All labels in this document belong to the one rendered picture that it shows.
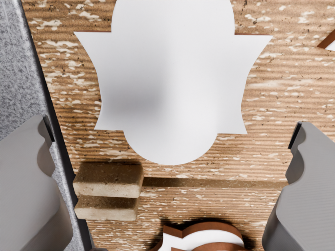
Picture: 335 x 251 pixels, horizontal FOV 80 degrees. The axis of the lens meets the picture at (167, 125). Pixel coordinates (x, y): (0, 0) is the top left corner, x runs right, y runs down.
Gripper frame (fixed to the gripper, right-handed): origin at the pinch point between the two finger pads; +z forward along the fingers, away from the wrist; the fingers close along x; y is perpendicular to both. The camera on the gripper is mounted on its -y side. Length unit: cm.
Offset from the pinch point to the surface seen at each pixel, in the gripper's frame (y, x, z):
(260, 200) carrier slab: 12.4, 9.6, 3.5
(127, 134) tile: 3.8, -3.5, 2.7
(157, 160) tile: 6.4, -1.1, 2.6
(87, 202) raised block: 11.2, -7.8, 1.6
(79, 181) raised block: 7.8, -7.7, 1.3
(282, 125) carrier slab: 3.2, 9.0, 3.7
